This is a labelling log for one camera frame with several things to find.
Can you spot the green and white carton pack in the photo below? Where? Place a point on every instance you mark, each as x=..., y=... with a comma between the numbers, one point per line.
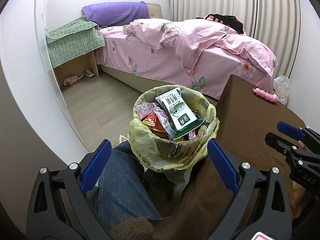
x=180, y=115

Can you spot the red snack packet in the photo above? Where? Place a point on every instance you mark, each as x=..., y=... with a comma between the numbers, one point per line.
x=150, y=122

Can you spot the bin with yellow plastic bag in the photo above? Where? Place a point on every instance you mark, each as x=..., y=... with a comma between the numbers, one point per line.
x=150, y=155

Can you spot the black garment with pink print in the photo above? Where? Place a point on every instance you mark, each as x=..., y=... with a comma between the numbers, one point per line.
x=230, y=21

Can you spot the pink floral duvet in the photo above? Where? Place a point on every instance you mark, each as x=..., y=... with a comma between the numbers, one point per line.
x=200, y=37

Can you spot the person's leg in jeans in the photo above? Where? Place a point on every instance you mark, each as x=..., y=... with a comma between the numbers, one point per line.
x=120, y=185

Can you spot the person's left forearm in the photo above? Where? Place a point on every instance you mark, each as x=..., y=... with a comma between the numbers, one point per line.
x=132, y=230

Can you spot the pink slipper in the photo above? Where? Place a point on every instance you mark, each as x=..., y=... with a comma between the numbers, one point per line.
x=70, y=81

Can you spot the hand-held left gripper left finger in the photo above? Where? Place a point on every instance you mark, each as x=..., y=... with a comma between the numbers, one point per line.
x=96, y=165

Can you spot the wooden nightstand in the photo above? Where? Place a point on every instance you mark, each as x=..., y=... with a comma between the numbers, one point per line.
x=91, y=62

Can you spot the patterned slipper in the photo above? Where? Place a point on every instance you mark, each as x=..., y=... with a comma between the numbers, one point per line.
x=121, y=141

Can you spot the white pleated curtain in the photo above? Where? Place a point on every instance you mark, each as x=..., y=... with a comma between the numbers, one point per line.
x=270, y=5

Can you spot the green checkered cloth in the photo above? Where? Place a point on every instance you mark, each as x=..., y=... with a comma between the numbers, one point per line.
x=72, y=42

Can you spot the pink caterpillar toy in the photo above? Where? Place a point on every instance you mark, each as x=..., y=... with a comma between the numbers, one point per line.
x=265, y=95

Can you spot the beige headboard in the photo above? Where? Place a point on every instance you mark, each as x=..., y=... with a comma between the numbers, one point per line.
x=156, y=11

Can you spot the bed with pink floral sheet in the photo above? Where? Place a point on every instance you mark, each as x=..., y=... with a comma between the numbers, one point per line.
x=155, y=65

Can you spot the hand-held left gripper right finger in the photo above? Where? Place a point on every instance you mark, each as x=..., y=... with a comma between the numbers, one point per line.
x=222, y=165

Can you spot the purple pillow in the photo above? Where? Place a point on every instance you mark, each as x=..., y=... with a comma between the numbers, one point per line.
x=117, y=13

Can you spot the clear plastic bag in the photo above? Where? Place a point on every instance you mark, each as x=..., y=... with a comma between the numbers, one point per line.
x=282, y=87

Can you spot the pink snack packet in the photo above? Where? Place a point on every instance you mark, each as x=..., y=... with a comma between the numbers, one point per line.
x=192, y=135

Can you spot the pale pink wrapper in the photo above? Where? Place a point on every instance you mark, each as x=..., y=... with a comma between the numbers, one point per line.
x=143, y=108

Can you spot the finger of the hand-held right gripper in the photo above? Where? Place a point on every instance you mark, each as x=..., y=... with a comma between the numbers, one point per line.
x=290, y=130
x=277, y=141

